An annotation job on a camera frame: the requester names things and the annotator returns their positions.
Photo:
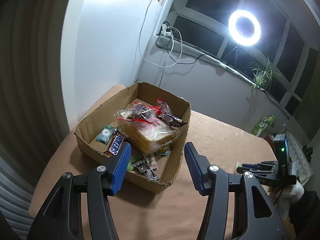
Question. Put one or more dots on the black camera box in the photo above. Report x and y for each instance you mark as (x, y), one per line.
(281, 153)

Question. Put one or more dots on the yellow candy wrapper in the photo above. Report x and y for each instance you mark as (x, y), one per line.
(162, 150)

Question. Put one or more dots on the white lace cloth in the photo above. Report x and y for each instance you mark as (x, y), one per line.
(304, 169)

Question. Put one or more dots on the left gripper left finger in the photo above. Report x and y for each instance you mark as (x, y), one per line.
(116, 167)

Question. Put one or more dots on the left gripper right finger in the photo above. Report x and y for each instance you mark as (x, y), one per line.
(198, 169)

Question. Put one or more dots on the ring light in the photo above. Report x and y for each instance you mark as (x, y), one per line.
(244, 28)

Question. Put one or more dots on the cardboard box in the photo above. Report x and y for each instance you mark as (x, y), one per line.
(167, 167)

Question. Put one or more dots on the round date snack red wrapper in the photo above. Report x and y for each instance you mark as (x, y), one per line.
(144, 113)

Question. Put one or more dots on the potted spider plant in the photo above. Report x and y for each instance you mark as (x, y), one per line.
(263, 75)

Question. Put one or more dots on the black candy wrapper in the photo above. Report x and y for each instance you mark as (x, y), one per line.
(145, 170)

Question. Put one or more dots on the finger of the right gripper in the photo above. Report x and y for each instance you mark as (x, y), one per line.
(250, 165)
(252, 170)

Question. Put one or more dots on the Snickers bar brown wrapper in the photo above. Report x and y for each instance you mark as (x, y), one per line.
(115, 144)

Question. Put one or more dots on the white power adapter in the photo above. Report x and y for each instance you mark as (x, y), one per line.
(165, 31)

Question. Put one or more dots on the teal mint packet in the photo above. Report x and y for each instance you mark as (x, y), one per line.
(106, 134)

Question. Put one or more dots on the green carton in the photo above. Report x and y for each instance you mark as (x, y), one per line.
(262, 124)

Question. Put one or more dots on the packaged sliced bread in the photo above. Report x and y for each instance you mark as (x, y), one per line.
(145, 136)

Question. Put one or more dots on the oval date snack red wrapper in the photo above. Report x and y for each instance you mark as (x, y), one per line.
(164, 107)

